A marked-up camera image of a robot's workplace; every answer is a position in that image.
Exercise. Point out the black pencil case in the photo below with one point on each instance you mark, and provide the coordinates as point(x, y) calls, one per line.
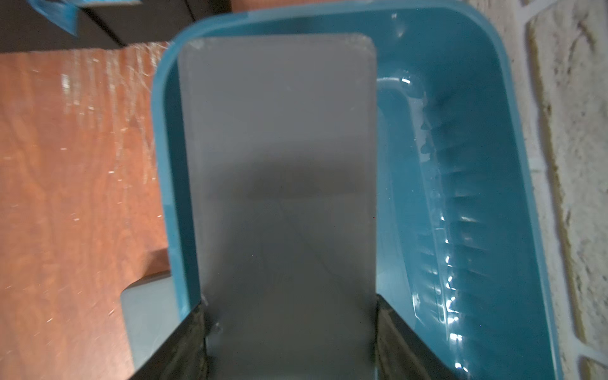
point(281, 141)
point(150, 314)

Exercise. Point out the black plastic toolbox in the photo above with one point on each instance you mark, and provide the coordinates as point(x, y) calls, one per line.
point(38, 26)

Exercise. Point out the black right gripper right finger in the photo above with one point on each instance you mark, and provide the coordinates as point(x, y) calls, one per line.
point(400, 353)

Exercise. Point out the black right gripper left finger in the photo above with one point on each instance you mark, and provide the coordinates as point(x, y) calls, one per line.
point(183, 355)

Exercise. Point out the teal plastic storage tray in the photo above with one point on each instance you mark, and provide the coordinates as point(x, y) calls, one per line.
point(460, 254)

